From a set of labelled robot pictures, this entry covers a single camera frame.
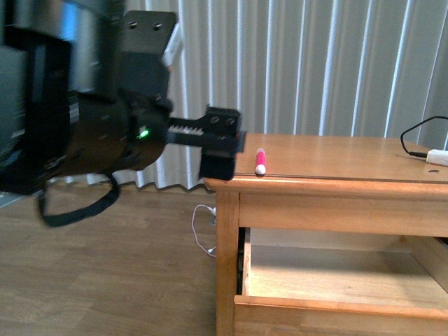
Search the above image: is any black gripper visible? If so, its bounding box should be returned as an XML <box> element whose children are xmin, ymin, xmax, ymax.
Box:
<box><xmin>66</xmin><ymin>10</ymin><xmax>246</xmax><ymax>181</ymax></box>

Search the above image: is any pink marker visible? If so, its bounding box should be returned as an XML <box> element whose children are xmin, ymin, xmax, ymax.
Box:
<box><xmin>255</xmin><ymin>148</ymin><xmax>267</xmax><ymax>176</ymax></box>

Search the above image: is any wooden drawer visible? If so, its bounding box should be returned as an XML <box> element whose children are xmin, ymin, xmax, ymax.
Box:
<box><xmin>234</xmin><ymin>228</ymin><xmax>447</xmax><ymax>335</ymax></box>

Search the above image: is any wooden nightstand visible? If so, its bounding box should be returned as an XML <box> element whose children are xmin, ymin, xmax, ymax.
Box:
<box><xmin>206</xmin><ymin>134</ymin><xmax>447</xmax><ymax>335</ymax></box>

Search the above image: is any grey pleated curtain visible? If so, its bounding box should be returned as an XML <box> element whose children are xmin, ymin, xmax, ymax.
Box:
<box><xmin>115</xmin><ymin>0</ymin><xmax>448</xmax><ymax>191</ymax></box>

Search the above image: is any white charger adapter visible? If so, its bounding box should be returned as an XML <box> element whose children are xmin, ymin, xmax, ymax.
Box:
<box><xmin>426</xmin><ymin>149</ymin><xmax>448</xmax><ymax>167</ymax></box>

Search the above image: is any white floor cable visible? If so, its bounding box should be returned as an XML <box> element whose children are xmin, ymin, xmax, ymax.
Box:
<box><xmin>192</xmin><ymin>204</ymin><xmax>218</xmax><ymax>258</ymax></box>

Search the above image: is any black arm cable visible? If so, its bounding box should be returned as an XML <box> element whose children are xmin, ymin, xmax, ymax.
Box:
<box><xmin>36</xmin><ymin>173</ymin><xmax>122</xmax><ymax>228</ymax></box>

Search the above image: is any black charger cable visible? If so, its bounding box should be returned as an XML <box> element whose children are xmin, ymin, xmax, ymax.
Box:
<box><xmin>400</xmin><ymin>115</ymin><xmax>448</xmax><ymax>158</ymax></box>

